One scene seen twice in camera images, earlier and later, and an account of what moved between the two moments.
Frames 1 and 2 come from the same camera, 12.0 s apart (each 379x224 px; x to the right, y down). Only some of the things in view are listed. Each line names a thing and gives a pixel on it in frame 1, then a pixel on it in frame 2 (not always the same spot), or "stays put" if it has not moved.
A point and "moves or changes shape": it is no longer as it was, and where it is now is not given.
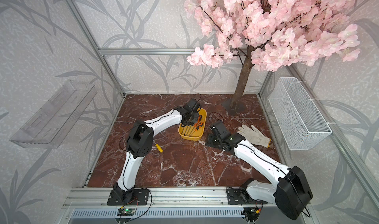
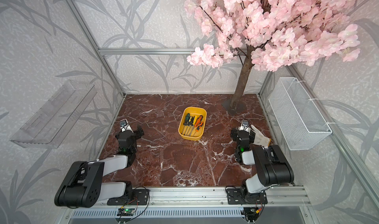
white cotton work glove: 253,135 stays put
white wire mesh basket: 301,123 stays put
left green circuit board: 125,212 stays put
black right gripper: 209,139 to 235,133
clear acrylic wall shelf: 47,126 stays put
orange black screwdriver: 198,127 stays put
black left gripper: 196,118 to 137,135
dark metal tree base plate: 226,104 stays put
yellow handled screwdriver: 158,147 moves or changes shape
